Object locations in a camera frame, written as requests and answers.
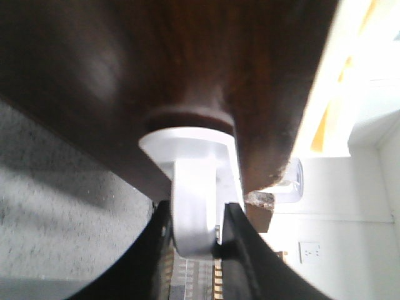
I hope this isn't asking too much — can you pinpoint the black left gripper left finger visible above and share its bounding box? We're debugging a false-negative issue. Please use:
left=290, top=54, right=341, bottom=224
left=69, top=201, right=174, bottom=299

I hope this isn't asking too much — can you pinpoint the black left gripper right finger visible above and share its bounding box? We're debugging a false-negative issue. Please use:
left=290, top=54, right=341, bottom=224
left=217, top=203, right=329, bottom=299

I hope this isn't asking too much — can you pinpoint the white plastic drawer handle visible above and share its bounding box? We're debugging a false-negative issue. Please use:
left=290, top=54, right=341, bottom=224
left=139, top=127, right=244, bottom=259

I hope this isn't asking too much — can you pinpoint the dark wooden drawer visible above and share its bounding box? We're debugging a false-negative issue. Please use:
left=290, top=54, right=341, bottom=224
left=1, top=1, right=338, bottom=202

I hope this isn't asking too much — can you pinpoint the clear plastic container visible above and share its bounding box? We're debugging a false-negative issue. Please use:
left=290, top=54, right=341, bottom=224
left=274, top=157, right=304, bottom=204

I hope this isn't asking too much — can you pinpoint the white wall power socket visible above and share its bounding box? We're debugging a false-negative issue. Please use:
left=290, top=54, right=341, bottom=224
left=299, top=242, right=321, bottom=264

